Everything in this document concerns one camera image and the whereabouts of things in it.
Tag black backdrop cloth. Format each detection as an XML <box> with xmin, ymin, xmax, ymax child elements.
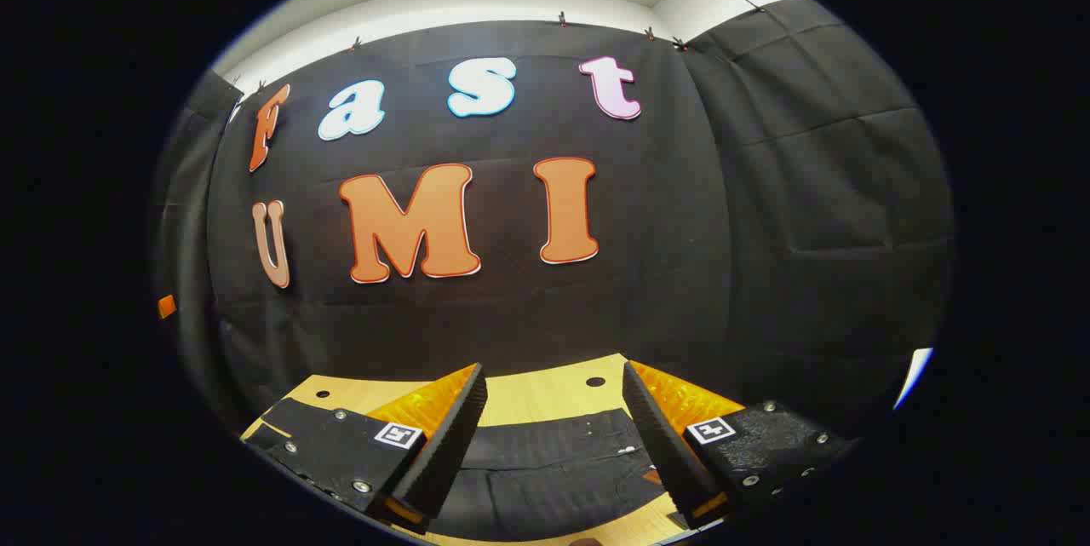
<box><xmin>149</xmin><ymin>0</ymin><xmax>956</xmax><ymax>445</ymax></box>

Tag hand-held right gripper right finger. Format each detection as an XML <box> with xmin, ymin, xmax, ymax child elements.
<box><xmin>622</xmin><ymin>359</ymin><xmax>859</xmax><ymax>529</ymax></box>

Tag dark blue jeans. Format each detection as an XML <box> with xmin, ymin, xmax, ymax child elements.
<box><xmin>426</xmin><ymin>408</ymin><xmax>686</xmax><ymax>543</ymax></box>

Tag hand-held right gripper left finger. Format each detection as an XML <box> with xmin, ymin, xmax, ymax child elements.
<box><xmin>241</xmin><ymin>362</ymin><xmax>489</xmax><ymax>530</ymax></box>

